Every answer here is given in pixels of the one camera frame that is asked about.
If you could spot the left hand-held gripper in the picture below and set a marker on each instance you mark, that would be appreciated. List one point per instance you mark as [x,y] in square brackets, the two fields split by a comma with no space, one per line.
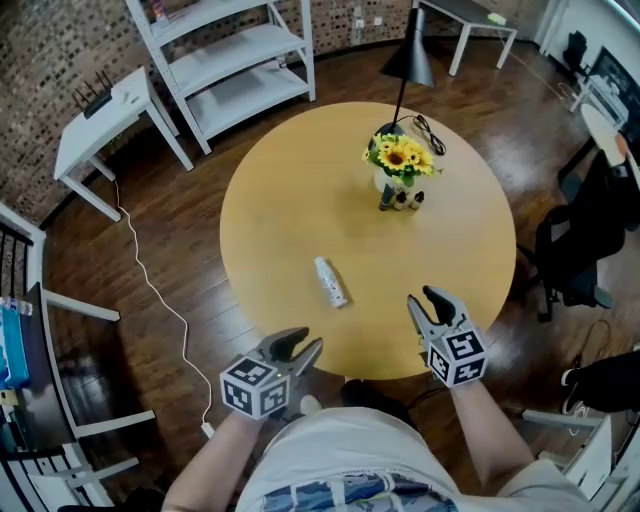
[252,385]

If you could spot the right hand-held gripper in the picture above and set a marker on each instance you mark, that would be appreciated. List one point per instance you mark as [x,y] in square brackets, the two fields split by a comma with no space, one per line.
[457,357]

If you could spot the white tube bottle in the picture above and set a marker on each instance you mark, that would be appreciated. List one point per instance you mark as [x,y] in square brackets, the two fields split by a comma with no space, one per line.
[331,282]

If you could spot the dark grey tube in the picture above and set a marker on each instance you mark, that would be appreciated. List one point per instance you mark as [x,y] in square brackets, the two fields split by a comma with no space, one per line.
[386,197]

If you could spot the person's right forearm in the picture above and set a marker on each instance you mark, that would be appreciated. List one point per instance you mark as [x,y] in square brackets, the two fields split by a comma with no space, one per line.
[490,435]

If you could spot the person's left forearm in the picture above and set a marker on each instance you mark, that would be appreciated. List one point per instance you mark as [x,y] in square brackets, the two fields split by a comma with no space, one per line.
[215,460]

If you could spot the person's white shoe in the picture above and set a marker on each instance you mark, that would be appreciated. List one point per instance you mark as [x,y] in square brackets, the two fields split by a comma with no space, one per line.
[310,404]

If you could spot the person's black trousers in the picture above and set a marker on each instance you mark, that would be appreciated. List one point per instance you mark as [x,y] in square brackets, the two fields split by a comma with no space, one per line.
[370,400]

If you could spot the person's printed white T-shirt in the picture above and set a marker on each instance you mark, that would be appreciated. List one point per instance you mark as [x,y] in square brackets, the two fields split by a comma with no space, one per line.
[350,450]

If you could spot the white power adapter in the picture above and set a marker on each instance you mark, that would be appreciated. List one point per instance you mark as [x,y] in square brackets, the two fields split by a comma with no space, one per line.
[207,429]

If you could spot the black office chair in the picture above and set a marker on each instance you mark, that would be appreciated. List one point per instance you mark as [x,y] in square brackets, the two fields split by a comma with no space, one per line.
[575,250]
[575,47]

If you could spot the sunflowers in white pot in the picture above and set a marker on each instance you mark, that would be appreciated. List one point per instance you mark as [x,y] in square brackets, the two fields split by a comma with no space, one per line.
[400,160]

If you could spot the white metal rack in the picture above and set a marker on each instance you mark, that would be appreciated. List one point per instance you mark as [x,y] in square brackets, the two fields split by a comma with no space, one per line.
[555,417]
[80,306]

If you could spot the black swivel chair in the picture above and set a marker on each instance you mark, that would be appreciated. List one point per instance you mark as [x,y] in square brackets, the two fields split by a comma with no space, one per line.
[125,500]

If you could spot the round pale table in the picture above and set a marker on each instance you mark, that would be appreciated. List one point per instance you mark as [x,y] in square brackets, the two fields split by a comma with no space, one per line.
[602,130]

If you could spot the desk lamp with cone shade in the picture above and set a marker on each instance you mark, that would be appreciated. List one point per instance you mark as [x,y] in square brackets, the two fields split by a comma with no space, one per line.
[412,50]

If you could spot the blue tissue pack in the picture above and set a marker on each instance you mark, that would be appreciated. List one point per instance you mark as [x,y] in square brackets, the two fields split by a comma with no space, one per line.
[12,345]

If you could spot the small white bottle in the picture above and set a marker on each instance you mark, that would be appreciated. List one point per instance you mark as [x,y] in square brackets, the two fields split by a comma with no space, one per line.
[282,62]

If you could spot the black monitor screen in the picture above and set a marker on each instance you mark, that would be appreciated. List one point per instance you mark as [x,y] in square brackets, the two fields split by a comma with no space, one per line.
[612,80]

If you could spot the white side table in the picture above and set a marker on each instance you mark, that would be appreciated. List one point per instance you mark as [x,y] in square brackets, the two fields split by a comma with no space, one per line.
[110,120]

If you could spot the small yellow-green box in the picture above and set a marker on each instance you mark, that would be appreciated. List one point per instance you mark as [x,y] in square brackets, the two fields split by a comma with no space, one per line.
[496,19]

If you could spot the white shelving unit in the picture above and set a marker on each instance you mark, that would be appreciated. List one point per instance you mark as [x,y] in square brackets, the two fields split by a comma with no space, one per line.
[240,55]

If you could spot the black stair railing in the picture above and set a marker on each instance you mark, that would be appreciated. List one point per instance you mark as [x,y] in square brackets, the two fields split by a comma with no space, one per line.
[15,235]

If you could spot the black router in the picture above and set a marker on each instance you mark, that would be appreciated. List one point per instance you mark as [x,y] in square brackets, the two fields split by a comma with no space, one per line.
[92,102]

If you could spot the red label bottle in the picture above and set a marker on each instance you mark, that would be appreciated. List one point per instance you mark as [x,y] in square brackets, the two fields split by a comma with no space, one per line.
[159,7]

